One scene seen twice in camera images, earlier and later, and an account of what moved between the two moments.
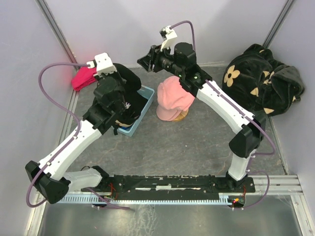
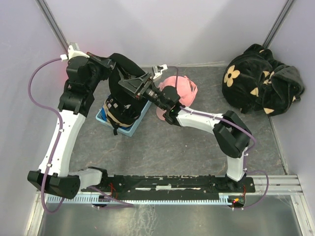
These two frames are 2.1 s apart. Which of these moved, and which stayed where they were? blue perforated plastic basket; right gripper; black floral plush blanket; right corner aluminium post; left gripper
Moved: right gripper; left gripper
Stayed: blue perforated plastic basket; black floral plush blanket; right corner aluminium post
